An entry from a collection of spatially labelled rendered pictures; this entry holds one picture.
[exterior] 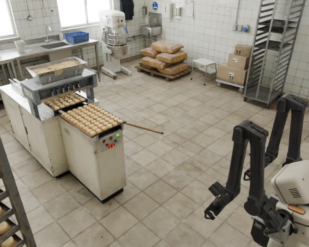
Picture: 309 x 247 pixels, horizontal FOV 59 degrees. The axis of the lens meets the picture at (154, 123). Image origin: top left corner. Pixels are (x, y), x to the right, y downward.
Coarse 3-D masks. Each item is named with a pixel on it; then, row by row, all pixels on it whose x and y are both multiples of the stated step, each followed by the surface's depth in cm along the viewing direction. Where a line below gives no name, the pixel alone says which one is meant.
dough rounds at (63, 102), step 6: (66, 96) 319; (72, 96) 321; (78, 96) 317; (48, 102) 302; (54, 102) 304; (60, 102) 305; (66, 102) 302; (72, 102) 302; (54, 108) 290; (60, 108) 294
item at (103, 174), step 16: (64, 128) 292; (64, 144) 309; (80, 144) 275; (96, 144) 254; (80, 160) 290; (96, 160) 262; (112, 160) 277; (80, 176) 308; (96, 176) 274; (112, 176) 286; (96, 192) 289; (112, 192) 295
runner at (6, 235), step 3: (18, 225) 109; (12, 228) 107; (15, 228) 108; (18, 228) 110; (9, 231) 106; (12, 231) 108; (15, 231) 109; (3, 234) 105; (6, 234) 106; (9, 234) 107; (12, 234) 108; (0, 237) 104; (3, 237) 105; (6, 237) 106; (9, 237) 107; (0, 240) 104; (3, 240) 105; (0, 243) 104
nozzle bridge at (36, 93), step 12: (84, 72) 311; (24, 84) 279; (36, 84) 279; (48, 84) 279; (60, 84) 283; (72, 84) 302; (84, 84) 313; (96, 84) 314; (36, 96) 269; (48, 96) 286; (60, 96) 291; (36, 108) 285
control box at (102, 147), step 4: (116, 132) 263; (120, 132) 266; (104, 136) 257; (108, 136) 257; (112, 136) 261; (116, 136) 264; (120, 136) 268; (100, 140) 252; (108, 140) 259; (112, 140) 263; (120, 140) 270; (100, 144) 254; (104, 144) 257; (112, 144) 264; (116, 144) 268; (100, 148) 257; (104, 148) 259; (108, 148) 263
